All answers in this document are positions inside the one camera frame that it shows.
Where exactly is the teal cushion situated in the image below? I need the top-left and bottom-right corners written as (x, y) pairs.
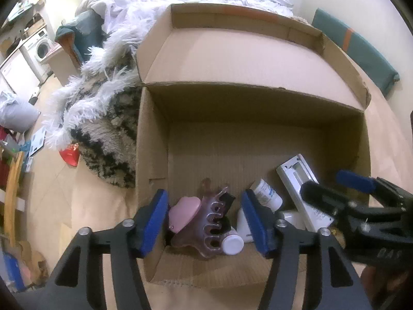
top-left (312, 9), bottom-right (400, 97)

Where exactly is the red bag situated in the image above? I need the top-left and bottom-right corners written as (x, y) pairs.
top-left (59, 143), bottom-right (80, 167)

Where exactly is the shaggy white black blanket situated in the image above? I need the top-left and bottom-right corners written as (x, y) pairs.
top-left (44, 13), bottom-right (162, 188)

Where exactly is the white bathroom scale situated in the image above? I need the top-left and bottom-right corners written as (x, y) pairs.
top-left (29, 127), bottom-right (46, 157)

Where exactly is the white washing machine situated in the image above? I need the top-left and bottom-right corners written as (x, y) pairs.
top-left (20, 26), bottom-right (54, 85)

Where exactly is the cardboard box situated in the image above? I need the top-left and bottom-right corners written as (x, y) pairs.
top-left (134, 3), bottom-right (372, 290)

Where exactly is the white labelled tube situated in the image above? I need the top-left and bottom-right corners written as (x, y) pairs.
top-left (250, 179), bottom-right (283, 212)

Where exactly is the person's right hand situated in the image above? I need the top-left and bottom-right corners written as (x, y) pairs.
top-left (361, 266), bottom-right (399, 304)

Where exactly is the pink hair claw clip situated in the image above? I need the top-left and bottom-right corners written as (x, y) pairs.
top-left (170, 178), bottom-right (234, 259)

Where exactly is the white charger adapter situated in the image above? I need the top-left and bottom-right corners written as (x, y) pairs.
top-left (279, 210), bottom-right (306, 230)

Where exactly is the white thermostat device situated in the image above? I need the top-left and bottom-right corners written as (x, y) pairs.
top-left (276, 153), bottom-right (334, 232)

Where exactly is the white earbuds case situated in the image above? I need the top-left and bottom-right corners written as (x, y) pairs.
top-left (236, 208), bottom-right (253, 244)

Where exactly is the grey laundry bag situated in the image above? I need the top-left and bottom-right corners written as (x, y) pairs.
top-left (0, 91), bottom-right (41, 133)

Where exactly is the pink compact mirror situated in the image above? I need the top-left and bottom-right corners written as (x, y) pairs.
top-left (168, 197), bottom-right (201, 234)

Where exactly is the black flashlight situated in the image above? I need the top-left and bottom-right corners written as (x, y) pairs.
top-left (219, 192), bottom-right (235, 234)

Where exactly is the white pill bottle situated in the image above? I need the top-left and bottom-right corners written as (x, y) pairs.
top-left (221, 227), bottom-right (244, 255)

